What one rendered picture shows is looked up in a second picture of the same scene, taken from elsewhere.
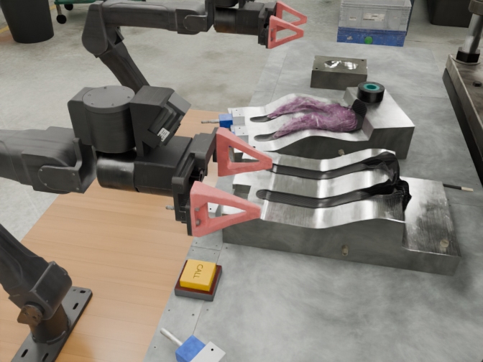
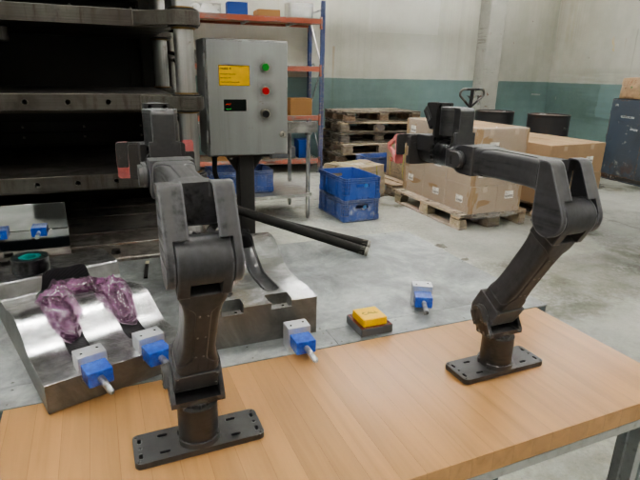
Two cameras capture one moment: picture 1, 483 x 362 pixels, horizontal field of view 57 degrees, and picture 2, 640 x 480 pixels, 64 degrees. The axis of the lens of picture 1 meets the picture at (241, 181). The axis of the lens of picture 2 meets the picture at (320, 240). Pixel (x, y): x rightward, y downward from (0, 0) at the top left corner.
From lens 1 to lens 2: 1.60 m
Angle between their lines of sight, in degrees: 104
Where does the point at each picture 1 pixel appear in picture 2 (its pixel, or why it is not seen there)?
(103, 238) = (392, 396)
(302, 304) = (335, 290)
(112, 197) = (330, 430)
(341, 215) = (271, 255)
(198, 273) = (371, 311)
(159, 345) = (431, 322)
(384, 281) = not seen: hidden behind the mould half
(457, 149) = not seen: hidden behind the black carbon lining
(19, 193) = not seen: outside the picture
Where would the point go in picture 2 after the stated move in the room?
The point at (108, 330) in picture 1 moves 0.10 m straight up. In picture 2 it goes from (454, 345) to (458, 303)
